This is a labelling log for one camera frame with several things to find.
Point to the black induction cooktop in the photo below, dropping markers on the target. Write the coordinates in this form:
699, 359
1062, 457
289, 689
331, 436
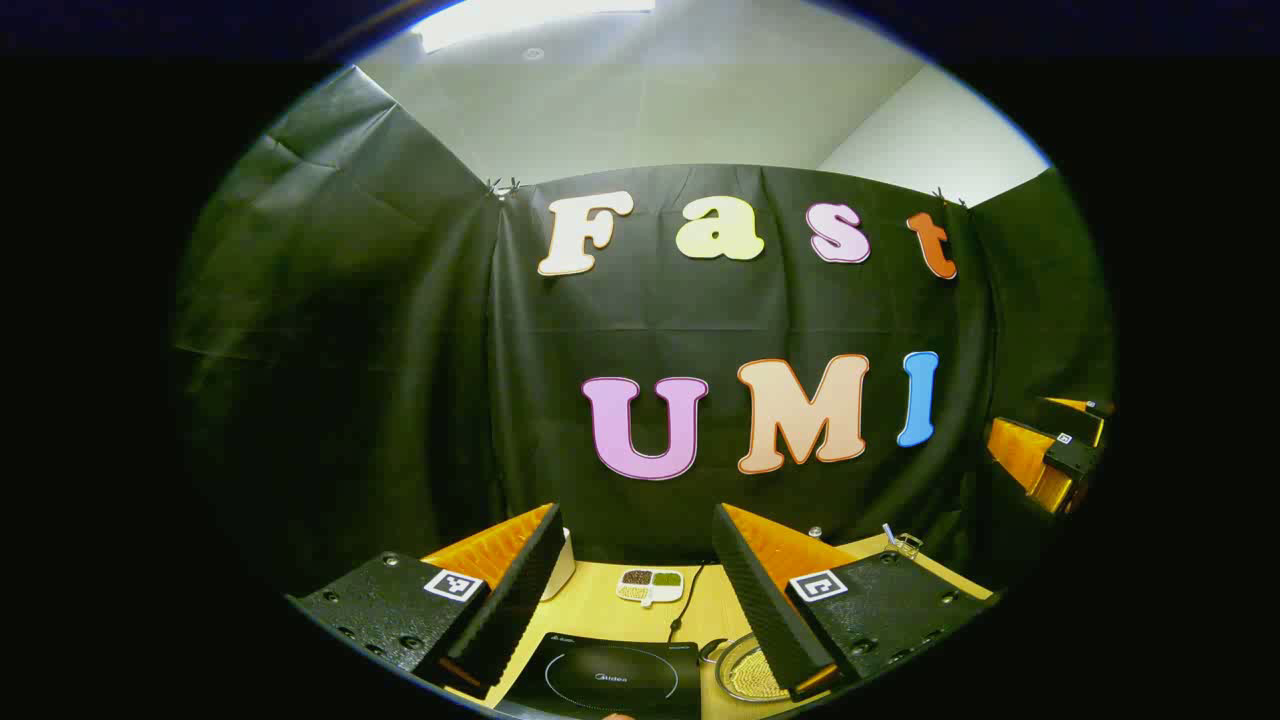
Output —
610, 680

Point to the metal cloth clip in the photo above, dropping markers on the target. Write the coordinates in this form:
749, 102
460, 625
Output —
948, 197
505, 187

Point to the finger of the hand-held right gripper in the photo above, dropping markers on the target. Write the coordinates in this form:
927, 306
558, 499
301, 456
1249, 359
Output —
1085, 405
1070, 458

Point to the white divided bean dish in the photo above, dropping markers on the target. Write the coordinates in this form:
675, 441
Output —
650, 585

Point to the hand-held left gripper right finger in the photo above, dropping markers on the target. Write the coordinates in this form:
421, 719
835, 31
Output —
765, 600

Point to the stainless steel pot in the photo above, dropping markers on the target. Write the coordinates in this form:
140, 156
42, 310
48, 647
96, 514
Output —
735, 660

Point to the white toaster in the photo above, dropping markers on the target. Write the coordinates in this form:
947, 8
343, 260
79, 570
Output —
560, 565

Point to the pile of yellow soybeans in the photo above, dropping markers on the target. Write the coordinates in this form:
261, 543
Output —
755, 680

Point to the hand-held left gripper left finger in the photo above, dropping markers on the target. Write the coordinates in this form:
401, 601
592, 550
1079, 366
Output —
510, 610

